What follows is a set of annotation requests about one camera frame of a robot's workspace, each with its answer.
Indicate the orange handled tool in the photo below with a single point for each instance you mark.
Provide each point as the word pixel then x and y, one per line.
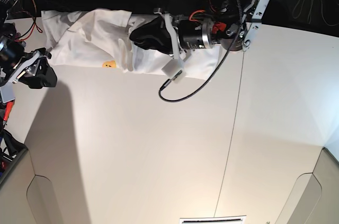
pixel 8 109

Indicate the white vent grille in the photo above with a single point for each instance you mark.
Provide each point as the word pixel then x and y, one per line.
pixel 214 220

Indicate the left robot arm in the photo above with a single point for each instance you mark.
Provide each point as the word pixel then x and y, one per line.
pixel 230 23

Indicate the white printed t-shirt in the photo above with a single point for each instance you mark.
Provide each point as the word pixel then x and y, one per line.
pixel 100 38

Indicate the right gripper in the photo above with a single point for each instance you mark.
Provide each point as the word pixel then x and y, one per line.
pixel 31 69

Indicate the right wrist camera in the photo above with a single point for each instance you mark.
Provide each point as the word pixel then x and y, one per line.
pixel 7 93

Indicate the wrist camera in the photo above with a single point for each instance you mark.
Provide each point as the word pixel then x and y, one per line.
pixel 7 93
pixel 174 70

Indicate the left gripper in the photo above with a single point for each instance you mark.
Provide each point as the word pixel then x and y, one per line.
pixel 172 38

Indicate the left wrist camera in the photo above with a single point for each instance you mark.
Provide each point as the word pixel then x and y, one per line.
pixel 174 70

